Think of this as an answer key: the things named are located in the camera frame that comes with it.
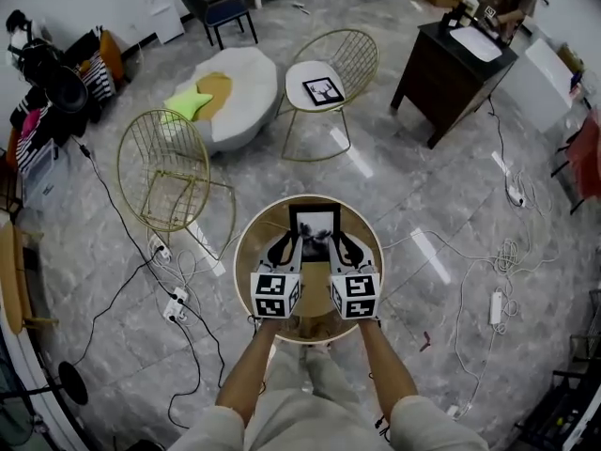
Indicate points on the white egg-shaped pouf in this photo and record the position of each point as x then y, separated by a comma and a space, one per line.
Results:
249, 87

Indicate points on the black oval hard case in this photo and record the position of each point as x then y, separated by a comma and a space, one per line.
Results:
68, 93

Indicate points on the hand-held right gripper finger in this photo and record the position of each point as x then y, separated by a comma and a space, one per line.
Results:
334, 256
356, 252

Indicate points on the white water dispenser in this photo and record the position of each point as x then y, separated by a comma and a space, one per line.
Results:
159, 7

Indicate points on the small black appliance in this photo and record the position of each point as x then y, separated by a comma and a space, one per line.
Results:
457, 14

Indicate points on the small red clip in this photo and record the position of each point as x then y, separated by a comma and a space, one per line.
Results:
426, 341

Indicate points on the wooden bench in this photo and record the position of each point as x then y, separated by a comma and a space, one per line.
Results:
11, 275

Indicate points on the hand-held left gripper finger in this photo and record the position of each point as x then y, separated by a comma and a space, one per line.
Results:
281, 249
297, 256

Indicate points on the black metal rack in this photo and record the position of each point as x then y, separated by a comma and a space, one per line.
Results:
563, 407

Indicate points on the person's beige trousers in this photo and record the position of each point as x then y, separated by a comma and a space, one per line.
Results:
319, 378

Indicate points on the person's beige shirt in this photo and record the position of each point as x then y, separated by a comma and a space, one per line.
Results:
211, 430

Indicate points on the person's left forearm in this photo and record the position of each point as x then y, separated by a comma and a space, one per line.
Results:
249, 369

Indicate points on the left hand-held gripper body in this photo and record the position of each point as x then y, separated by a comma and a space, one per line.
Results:
274, 294

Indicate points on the round glass side table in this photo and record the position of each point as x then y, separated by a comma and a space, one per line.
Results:
249, 261

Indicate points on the white box table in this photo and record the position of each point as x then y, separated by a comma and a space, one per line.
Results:
544, 78

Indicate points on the person's right forearm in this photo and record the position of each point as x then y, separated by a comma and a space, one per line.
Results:
389, 369

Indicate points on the long white power strip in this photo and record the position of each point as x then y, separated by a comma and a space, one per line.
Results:
495, 306

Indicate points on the green star cushion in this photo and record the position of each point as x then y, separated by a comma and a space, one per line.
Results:
188, 103

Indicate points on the black backpack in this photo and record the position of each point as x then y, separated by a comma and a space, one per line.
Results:
40, 64

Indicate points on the white tray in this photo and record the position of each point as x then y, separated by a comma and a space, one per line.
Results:
476, 44

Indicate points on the pink cushion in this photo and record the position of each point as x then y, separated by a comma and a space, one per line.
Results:
30, 122

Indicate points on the dark wooden cabinet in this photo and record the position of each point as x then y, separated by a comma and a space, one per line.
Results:
446, 87

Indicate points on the clear plastic storage box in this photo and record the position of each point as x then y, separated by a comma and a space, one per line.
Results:
44, 181

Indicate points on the black white striped cushion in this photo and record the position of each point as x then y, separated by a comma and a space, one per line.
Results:
23, 150
98, 75

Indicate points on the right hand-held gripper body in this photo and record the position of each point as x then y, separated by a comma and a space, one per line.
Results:
357, 296

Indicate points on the black framed picture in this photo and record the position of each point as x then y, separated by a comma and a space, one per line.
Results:
313, 226

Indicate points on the dark upholstered chair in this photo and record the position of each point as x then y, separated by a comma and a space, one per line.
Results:
225, 10

